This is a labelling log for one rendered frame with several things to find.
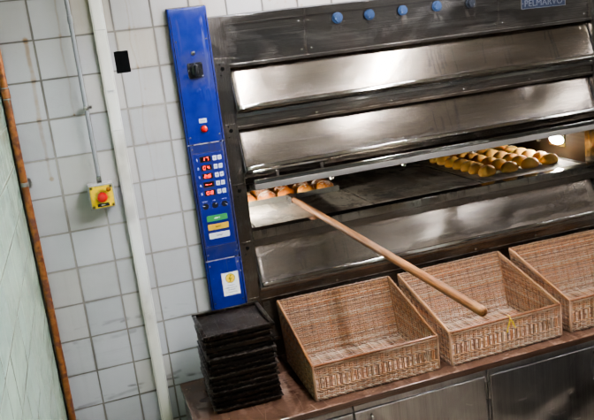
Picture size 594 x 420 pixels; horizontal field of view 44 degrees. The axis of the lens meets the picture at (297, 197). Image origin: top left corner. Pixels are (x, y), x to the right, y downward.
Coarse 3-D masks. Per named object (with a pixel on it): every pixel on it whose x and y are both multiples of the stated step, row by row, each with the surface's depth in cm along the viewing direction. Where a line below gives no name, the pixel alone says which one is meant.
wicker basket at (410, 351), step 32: (352, 288) 334; (384, 288) 338; (288, 320) 311; (320, 320) 329; (352, 320) 333; (384, 320) 336; (416, 320) 314; (288, 352) 320; (320, 352) 328; (352, 352) 325; (384, 352) 292; (416, 352) 297; (320, 384) 299; (352, 384) 290
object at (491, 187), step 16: (528, 176) 358; (544, 176) 360; (560, 176) 362; (448, 192) 346; (464, 192) 347; (480, 192) 350; (368, 208) 334; (384, 208) 336; (400, 208) 338; (288, 224) 323; (304, 224) 325; (320, 224) 328
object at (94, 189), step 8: (88, 184) 291; (96, 184) 289; (104, 184) 289; (112, 184) 290; (88, 192) 288; (96, 192) 288; (104, 192) 289; (112, 192) 290; (96, 200) 289; (112, 200) 291; (96, 208) 289; (104, 208) 290
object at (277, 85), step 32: (512, 32) 344; (544, 32) 348; (576, 32) 353; (288, 64) 313; (320, 64) 317; (352, 64) 321; (384, 64) 324; (416, 64) 328; (448, 64) 333; (480, 64) 337; (512, 64) 341; (544, 64) 343; (256, 96) 307; (288, 96) 311; (320, 96) 312
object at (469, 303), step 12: (300, 204) 349; (324, 216) 318; (336, 228) 305; (348, 228) 294; (360, 240) 280; (384, 252) 261; (396, 264) 251; (408, 264) 244; (420, 276) 234; (432, 276) 231; (444, 288) 220; (456, 300) 213; (468, 300) 208; (480, 312) 202
